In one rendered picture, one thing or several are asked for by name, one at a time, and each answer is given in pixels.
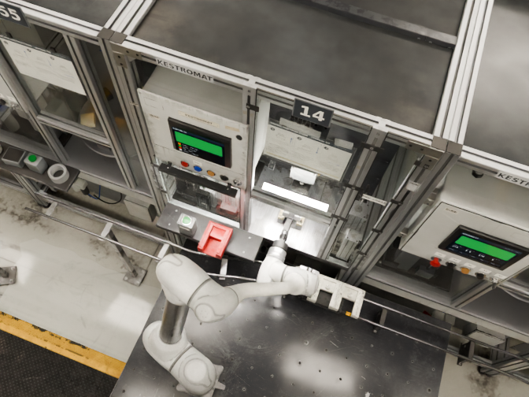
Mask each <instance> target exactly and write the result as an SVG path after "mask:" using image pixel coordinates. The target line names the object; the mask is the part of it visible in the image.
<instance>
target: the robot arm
mask: <svg viewBox="0 0 529 397"><path fill-rule="evenodd" d="M294 215H295V214H293V213H289V215H288V217H287V221H286V223H285V225H284V228H283V230H282V232H281V234H280V235H279V239H276V240H274V242H273V244H272V246H271V247H270V248H269V250H268V253H267V255H266V258H265V260H264V261H263V262H262V264H261V267H260V269H259V273H258V275H257V282H256V283H243V284H236V285H232V286H227V287H222V286H220V285H219V284H218V283H217V282H215V281H214V280H213V279H212V278H210V277H209V276H208V274H207V273H206V272H205V271H204V270H203V269H202V268H200V267H199V266H198V265H197V264H195V263H194V262H193V261H191V260H190V259H189V258H187V257H185V256H182V255H181V254H176V253H174V254H167V255H166V256H165V257H163V258H162V259H161V260H160V262H159V263H158V264H157V268H156V274H157V278H158V280H159V281H160V282H161V286H162V288H163V291H164V293H165V297H166V301H165V308H164V313H163V316H162V320H161V321H155V322H153V323H152V324H150V325H149V326H148V327H147V328H146V330H145V331H144V333H143V335H142V341H143V344H144V347H145V348H146V350H147V352H148V353H149V354H150V355H151V356H152V357H153V358H154V359H155V360H156V361H157V362H158V363H159V364H160V365H161V366H162V367H164V368H165V369H167V370H168V371H169V372H170V373H171V374H172V375H173V376H174V377H175V378H176V379H177V380H178V381H179V383H178V385H177V386H176V390H177V391H182V392H185V393H187V394H189V395H192V396H194V397H212V395H213V392H214V389H215V388H216V389H220V390H224V389H225V385H223V384H222V383H220V382H218V380H219V377H220V375H221V373H222V372H223V371H224V367H223V366H222V365H215V364H213V363H211V361H210V360H209V359H208V358H207V357H205V355H203V354H202V353H201V352H199V351H198V350H197V349H195V348H194V347H193V346H192V345H191V344H190V343H189V342H188V339H187V334H186V331H185V329H184V325H185V322H186V319H187V314H188V311H189V308H191V309H192V310H193V311H194V314H195V316H196V318H197V319H198V320H199V321H201V322H204V323H214V322H218V321H221V320H223V319H225V318H226V317H228V316H229V315H230V314H231V313H232V312H233V311H234V310H235V309H236V308H237V307H238V305H239V303H240V302H241V301H242V300H243V299H246V298H250V297H259V296H270V295H287V294H292V295H312V294H314V293H316V292H317V289H318V286H319V282H320V281H319V279H318V277H317V276H316V275H315V274H314V273H311V272H310V271H307V270H304V269H299V268H296V267H291V266H288V265H284V260H285V257H286V254H287V253H286V252H287V248H288V244H287V243H285V241H287V237H288V233H289V231H290V228H291V224H292V223H293V221H294Z"/></svg>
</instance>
